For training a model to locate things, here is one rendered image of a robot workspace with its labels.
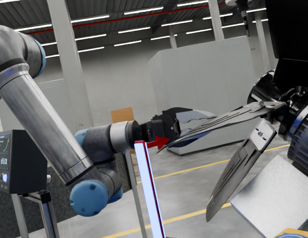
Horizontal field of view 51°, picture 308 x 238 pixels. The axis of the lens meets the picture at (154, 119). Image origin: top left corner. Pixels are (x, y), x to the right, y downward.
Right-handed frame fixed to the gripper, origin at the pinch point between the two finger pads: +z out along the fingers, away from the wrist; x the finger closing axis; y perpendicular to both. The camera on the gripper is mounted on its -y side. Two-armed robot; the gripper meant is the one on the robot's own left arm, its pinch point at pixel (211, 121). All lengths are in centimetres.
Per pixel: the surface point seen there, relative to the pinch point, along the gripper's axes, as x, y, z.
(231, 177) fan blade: 15.3, 13.6, 1.1
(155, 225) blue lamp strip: 15.4, -23.0, -9.6
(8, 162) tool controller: 1, 6, -61
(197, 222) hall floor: 93, 246, -57
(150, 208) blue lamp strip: 12.6, -23.1, -9.9
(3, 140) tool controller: -5, 11, -66
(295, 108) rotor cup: 0.4, 2.8, 18.2
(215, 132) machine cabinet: 18, 631, -61
